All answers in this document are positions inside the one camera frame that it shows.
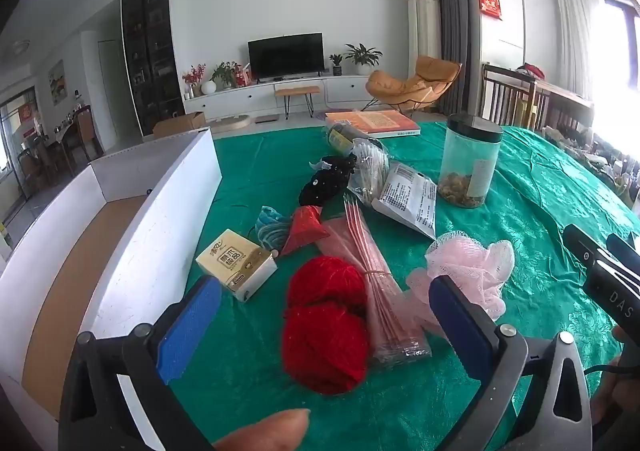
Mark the white labelled packet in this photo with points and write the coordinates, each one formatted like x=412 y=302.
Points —
x=407 y=196

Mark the large leafy potted plant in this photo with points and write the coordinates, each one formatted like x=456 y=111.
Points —
x=361 y=56

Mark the yellow tissue pack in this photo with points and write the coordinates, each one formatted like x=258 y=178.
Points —
x=235 y=263

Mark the red plastic packet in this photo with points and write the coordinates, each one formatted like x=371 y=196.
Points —
x=302 y=231

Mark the white cardboard box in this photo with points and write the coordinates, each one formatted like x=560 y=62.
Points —
x=150 y=241

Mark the brown dining chair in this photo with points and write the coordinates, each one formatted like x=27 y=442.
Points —
x=89 y=128

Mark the red wall hanging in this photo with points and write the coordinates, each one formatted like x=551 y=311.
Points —
x=490 y=1

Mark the wooden railed chair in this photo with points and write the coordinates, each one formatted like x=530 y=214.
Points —
x=520 y=96

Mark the black glass display cabinet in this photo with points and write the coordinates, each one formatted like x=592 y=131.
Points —
x=150 y=56

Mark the white sheer curtain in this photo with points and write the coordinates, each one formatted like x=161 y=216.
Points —
x=577 y=31

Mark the grey curtain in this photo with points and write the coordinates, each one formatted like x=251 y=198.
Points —
x=450 y=21

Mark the brown cardboard box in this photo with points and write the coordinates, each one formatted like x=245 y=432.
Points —
x=180 y=123

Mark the white television cabinet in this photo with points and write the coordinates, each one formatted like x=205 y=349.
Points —
x=240 y=98

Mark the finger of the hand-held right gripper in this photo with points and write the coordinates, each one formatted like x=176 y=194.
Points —
x=582 y=242
x=625 y=251

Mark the black television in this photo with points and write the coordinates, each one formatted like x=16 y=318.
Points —
x=286 y=56

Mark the green patterned tablecloth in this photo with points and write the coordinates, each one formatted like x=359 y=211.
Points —
x=525 y=191

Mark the green bushy potted plant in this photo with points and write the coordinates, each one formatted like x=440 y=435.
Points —
x=224 y=73

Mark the person's left hand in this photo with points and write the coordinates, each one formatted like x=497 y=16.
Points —
x=270 y=428

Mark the cotton swab bag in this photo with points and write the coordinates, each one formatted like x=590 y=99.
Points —
x=370 y=166

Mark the pink plastic stick pack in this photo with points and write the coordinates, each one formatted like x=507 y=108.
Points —
x=385 y=301

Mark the red yarn ball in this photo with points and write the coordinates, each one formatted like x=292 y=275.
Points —
x=327 y=281
x=325 y=351

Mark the pink mesh bath pouf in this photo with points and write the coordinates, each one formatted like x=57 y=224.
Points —
x=465 y=256

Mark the green bottle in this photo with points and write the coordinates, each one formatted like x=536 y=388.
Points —
x=342 y=136

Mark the clear jar with black lid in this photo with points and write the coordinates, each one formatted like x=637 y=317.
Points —
x=470 y=161

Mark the orange book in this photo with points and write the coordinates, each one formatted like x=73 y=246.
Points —
x=372 y=122

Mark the framed wall painting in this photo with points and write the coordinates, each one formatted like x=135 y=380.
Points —
x=57 y=82

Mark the person's right hand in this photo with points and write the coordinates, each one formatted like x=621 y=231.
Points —
x=625 y=348

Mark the wooden stool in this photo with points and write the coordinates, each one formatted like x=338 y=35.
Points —
x=296 y=91

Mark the white round vase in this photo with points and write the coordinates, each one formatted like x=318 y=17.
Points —
x=208 y=87

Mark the orange lounge chair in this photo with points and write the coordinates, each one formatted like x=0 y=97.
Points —
x=415 y=83

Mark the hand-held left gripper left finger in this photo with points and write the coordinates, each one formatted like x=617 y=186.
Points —
x=192 y=326

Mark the small potted plant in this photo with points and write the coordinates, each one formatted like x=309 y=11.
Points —
x=336 y=62

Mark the beige round cushion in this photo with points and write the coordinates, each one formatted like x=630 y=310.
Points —
x=230 y=122

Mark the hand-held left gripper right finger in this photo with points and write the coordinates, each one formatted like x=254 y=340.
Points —
x=457 y=326

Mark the blue striped pouch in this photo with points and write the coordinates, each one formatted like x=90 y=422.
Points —
x=270 y=228

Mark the black mesh hair net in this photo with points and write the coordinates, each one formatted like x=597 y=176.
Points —
x=322 y=181

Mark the red flower arrangement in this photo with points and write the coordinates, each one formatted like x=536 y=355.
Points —
x=194 y=76

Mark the red decorative box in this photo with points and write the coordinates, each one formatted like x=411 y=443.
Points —
x=243 y=77

